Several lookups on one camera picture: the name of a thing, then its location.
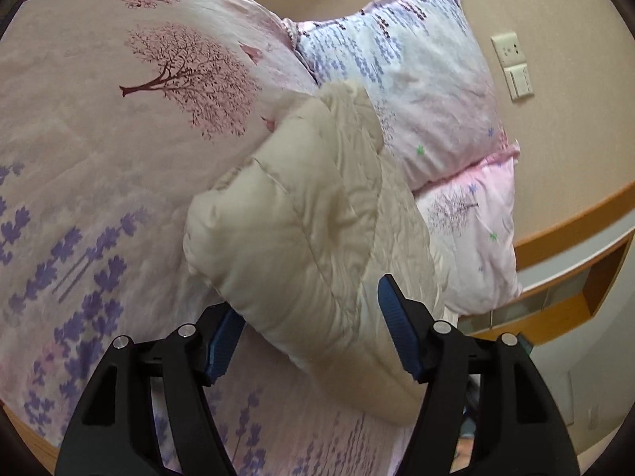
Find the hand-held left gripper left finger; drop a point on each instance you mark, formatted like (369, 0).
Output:
(223, 344)

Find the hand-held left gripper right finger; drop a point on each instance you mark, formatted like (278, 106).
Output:
(397, 317)

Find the cream quilted down jacket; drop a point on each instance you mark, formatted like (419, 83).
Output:
(307, 238)

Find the pink pillow with tree print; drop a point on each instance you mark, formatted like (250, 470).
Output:
(471, 238)

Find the wooden bed headboard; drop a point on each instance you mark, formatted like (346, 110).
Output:
(560, 287)

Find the pink floral bed cover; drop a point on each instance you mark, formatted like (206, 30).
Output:
(109, 168)

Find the white pillow with purple flowers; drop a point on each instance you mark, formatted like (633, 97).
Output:
(411, 79)

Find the white wall switch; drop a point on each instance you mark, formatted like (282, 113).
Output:
(519, 83)

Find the white wall socket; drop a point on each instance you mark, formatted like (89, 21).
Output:
(509, 49)

